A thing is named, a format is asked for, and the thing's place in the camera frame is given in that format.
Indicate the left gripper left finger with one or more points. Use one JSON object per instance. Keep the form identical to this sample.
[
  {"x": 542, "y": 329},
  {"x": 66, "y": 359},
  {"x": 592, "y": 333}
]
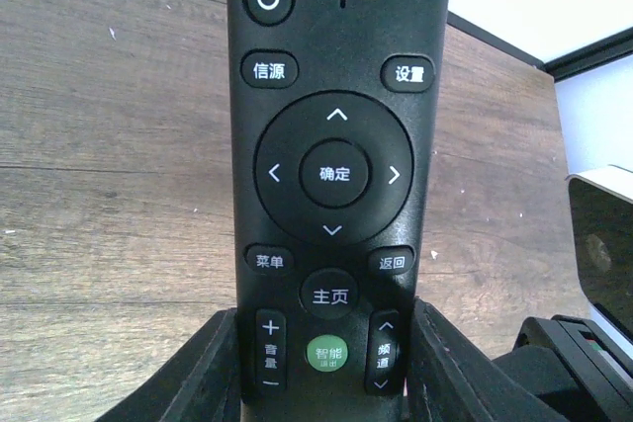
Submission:
[{"x": 200, "y": 382}]

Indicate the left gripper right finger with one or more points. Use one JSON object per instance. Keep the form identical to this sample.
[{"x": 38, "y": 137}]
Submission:
[{"x": 451, "y": 379}]

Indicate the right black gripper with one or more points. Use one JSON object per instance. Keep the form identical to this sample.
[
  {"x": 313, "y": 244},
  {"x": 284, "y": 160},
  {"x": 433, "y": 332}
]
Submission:
[{"x": 573, "y": 366}]

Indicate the black remote control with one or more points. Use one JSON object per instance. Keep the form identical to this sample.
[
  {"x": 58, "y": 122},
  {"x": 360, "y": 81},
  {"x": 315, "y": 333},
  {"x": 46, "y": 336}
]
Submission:
[{"x": 332, "y": 118}]

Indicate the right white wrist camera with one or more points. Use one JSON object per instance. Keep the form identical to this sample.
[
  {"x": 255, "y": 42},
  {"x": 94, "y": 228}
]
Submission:
[{"x": 601, "y": 211}]

